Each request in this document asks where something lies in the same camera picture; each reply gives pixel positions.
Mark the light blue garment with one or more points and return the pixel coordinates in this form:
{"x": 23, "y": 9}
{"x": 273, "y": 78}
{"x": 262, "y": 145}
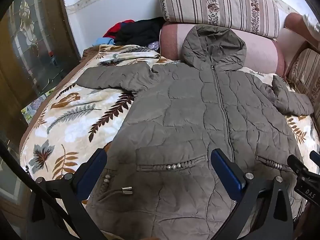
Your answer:
{"x": 105, "y": 41}

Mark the striped floral sofa cushion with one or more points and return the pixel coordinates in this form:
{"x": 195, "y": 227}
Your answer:
{"x": 225, "y": 5}

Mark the black garment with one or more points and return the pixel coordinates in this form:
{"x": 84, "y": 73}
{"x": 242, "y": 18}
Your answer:
{"x": 140, "y": 32}

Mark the purple patterned cloth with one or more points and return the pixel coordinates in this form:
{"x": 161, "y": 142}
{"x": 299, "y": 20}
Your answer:
{"x": 153, "y": 46}

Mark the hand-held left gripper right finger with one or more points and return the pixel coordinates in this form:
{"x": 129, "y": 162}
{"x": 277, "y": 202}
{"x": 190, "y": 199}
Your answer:
{"x": 227, "y": 175}

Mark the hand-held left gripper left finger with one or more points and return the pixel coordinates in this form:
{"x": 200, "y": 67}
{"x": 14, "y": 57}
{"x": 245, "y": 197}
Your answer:
{"x": 91, "y": 175}

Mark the striped sofa armrest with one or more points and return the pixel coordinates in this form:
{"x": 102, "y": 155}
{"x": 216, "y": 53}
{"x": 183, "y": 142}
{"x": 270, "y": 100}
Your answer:
{"x": 306, "y": 72}

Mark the red garment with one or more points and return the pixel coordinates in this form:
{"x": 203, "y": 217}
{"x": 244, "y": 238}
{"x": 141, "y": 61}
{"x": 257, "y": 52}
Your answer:
{"x": 116, "y": 28}

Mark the leaf print blanket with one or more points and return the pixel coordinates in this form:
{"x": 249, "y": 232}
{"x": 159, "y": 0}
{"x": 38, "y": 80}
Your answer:
{"x": 62, "y": 120}

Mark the wooden door with glass panel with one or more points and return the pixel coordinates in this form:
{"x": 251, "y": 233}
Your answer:
{"x": 32, "y": 42}

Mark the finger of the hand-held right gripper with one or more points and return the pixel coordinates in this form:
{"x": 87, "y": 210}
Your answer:
{"x": 315, "y": 158}
{"x": 297, "y": 166}

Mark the olive quilted hooded jacket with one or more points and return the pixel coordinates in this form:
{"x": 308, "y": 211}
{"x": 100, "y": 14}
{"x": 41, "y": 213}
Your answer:
{"x": 195, "y": 115}

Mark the pink bolster cushion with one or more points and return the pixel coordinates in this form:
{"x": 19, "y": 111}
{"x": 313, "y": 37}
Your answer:
{"x": 260, "y": 52}

